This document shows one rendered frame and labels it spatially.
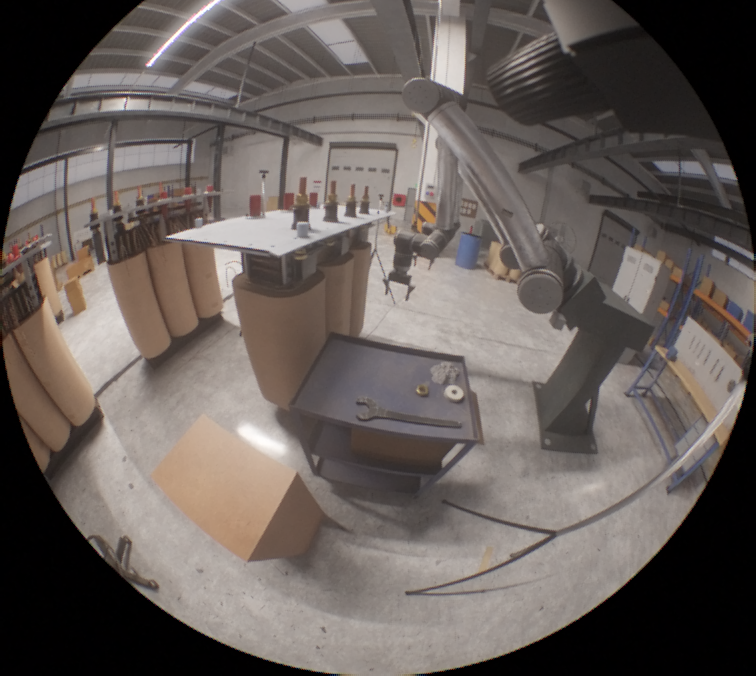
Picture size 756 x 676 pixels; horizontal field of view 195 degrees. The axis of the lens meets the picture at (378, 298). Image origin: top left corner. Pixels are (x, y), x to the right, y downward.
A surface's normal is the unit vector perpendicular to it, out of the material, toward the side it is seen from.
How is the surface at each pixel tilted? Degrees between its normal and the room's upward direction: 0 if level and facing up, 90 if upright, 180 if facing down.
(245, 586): 0
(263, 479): 0
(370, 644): 0
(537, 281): 106
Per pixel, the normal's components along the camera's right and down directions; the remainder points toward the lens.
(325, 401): 0.11, -0.88
